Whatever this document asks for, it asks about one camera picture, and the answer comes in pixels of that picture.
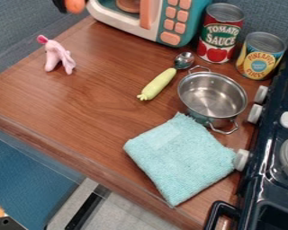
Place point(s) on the silver pot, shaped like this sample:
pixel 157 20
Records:
pixel 212 95

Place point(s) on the pink plush animal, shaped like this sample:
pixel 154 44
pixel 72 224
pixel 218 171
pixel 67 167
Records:
pixel 56 55

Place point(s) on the toy stove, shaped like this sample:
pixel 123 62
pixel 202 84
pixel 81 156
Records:
pixel 270 167

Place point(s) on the toy microwave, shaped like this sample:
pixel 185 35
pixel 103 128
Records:
pixel 158 18

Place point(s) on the light blue cloth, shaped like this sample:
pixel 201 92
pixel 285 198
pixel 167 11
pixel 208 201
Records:
pixel 180 157

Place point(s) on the orange toy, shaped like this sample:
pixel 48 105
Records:
pixel 75 5

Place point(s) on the red tomato sauce can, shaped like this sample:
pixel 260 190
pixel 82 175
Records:
pixel 219 36

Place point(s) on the yellow and blue can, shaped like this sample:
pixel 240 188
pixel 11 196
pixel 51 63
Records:
pixel 259 58

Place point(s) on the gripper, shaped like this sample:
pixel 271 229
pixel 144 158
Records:
pixel 60 5

